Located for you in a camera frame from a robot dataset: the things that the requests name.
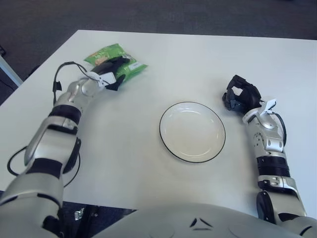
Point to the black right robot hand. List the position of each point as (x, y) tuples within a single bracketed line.
[(250, 96)]

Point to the white plate with black rim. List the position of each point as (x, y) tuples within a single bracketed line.
[(193, 134)]

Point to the green snack bag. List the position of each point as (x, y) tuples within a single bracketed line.
[(111, 50)]

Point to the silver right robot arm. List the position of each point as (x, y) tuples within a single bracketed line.
[(270, 138)]

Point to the small shiny foil object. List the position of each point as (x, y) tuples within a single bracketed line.
[(79, 214)]

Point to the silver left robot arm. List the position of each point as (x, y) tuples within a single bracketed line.
[(49, 143)]

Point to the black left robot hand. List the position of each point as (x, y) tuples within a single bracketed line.
[(105, 67)]

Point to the grey robot torso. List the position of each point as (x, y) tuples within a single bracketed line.
[(173, 223)]

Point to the white table leg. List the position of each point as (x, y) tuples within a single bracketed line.
[(10, 72)]

